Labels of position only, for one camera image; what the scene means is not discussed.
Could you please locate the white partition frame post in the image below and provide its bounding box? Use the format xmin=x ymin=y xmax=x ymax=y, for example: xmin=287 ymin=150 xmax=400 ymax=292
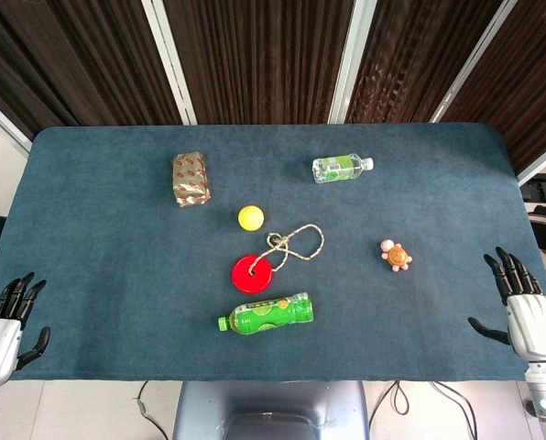
xmin=140 ymin=0 xmax=198 ymax=126
xmin=328 ymin=0 xmax=378 ymax=124
xmin=0 ymin=90 xmax=34 ymax=153
xmin=429 ymin=0 xmax=518 ymax=124

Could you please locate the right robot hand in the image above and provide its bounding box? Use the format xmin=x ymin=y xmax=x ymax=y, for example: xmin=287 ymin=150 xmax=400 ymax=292
xmin=467 ymin=247 xmax=546 ymax=363

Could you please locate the black floor cable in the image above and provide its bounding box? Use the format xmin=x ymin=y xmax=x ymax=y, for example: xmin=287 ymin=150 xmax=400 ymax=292
xmin=368 ymin=379 xmax=478 ymax=440
xmin=136 ymin=380 xmax=176 ymax=440

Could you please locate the yellow ball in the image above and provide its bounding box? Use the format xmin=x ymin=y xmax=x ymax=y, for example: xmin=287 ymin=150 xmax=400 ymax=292
xmin=237 ymin=204 xmax=266 ymax=231

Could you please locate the foil-wrapped snack package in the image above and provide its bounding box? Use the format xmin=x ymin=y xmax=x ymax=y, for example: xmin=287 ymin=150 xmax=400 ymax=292
xmin=170 ymin=149 xmax=213 ymax=209

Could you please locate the clear water bottle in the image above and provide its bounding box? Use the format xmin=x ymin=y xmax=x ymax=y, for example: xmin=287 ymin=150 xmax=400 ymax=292
xmin=311 ymin=153 xmax=375 ymax=185

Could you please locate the green drink bottle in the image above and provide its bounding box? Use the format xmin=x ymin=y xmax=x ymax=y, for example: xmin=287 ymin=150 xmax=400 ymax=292
xmin=216 ymin=291 xmax=315 ymax=336

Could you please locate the blue table cloth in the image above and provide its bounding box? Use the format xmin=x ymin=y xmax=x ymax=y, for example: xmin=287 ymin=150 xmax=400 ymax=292
xmin=0 ymin=122 xmax=546 ymax=383

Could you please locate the black foot pedal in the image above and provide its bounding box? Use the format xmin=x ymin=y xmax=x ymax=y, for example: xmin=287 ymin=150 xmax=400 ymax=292
xmin=519 ymin=172 xmax=546 ymax=203

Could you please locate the red disc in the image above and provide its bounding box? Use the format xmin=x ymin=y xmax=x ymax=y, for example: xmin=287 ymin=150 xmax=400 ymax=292
xmin=230 ymin=253 xmax=277 ymax=295

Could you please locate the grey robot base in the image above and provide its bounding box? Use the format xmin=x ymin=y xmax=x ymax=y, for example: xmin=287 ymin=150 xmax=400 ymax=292
xmin=171 ymin=380 xmax=370 ymax=440

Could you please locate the twisted beige rope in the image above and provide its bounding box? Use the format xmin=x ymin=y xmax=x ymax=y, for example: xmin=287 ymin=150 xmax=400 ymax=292
xmin=248 ymin=223 xmax=325 ymax=279

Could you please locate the small turtle toy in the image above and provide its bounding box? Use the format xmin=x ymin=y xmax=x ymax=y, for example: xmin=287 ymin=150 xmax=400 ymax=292
xmin=380 ymin=238 xmax=413 ymax=274

